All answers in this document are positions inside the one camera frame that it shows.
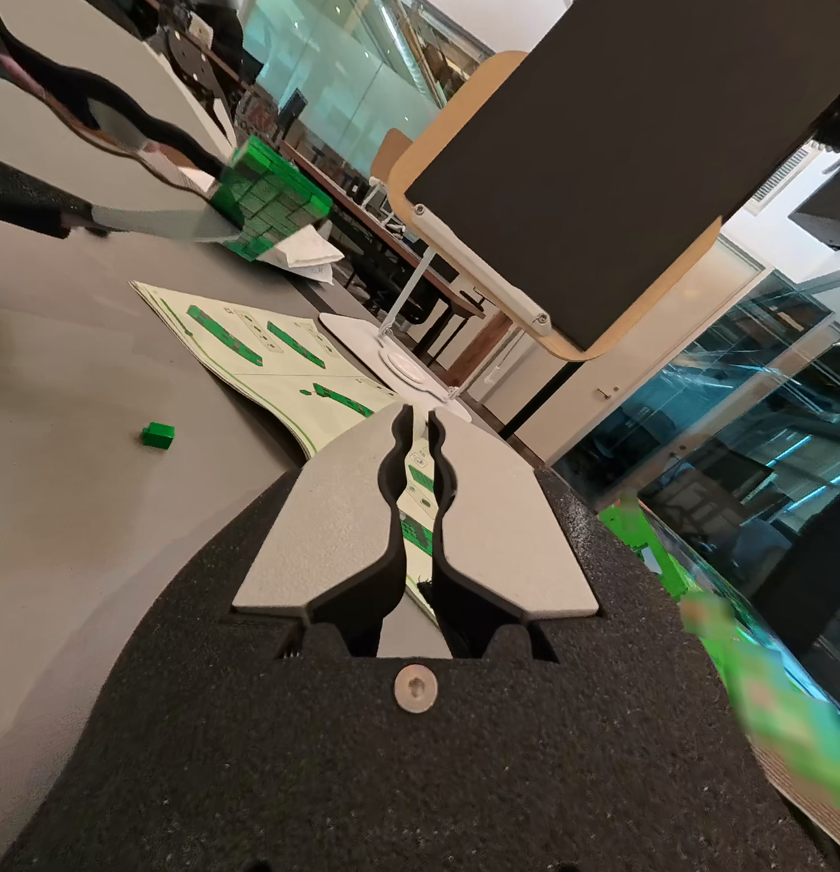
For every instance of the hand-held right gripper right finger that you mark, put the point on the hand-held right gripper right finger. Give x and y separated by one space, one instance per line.
508 538

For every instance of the small green brick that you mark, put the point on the small green brick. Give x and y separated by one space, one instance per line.
158 436

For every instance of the building instruction booklet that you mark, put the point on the building instruction booklet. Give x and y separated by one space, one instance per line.
256 368

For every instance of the green brick assembly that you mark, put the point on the green brick assembly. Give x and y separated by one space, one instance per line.
270 197

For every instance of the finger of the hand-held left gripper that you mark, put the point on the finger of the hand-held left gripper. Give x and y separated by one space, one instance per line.
133 61
65 150

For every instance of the black panel with wooden rim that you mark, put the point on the black panel with wooden rim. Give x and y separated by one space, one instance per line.
597 170

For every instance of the green cardboard toy box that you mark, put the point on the green cardboard toy box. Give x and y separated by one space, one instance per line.
767 695

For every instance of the white plastic bag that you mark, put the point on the white plastic bag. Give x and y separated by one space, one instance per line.
379 347

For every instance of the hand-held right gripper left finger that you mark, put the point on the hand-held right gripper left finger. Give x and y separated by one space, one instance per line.
324 531

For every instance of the grey desk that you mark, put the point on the grey desk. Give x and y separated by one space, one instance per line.
86 340

